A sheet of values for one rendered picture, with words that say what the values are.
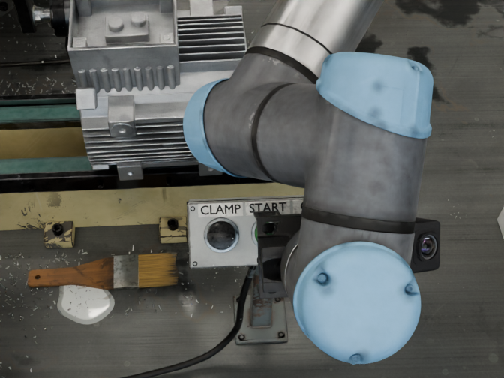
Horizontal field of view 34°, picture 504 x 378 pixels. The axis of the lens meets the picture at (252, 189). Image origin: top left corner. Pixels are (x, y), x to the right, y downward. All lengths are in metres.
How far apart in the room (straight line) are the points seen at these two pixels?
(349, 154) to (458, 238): 0.71
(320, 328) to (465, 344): 0.65
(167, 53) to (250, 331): 0.39
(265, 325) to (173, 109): 0.32
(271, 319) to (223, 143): 0.52
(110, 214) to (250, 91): 0.58
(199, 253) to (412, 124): 0.40
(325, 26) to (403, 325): 0.25
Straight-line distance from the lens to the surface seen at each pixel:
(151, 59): 0.93
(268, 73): 0.62
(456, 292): 1.17
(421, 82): 0.53
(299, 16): 0.64
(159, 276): 1.13
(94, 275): 1.14
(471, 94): 1.37
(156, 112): 0.96
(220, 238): 0.85
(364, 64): 0.51
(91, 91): 0.96
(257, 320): 1.08
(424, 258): 0.73
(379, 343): 0.51
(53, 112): 1.17
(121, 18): 0.98
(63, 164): 1.11
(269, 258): 0.65
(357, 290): 0.50
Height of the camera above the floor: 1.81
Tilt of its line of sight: 57 degrees down
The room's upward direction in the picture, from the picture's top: 2 degrees clockwise
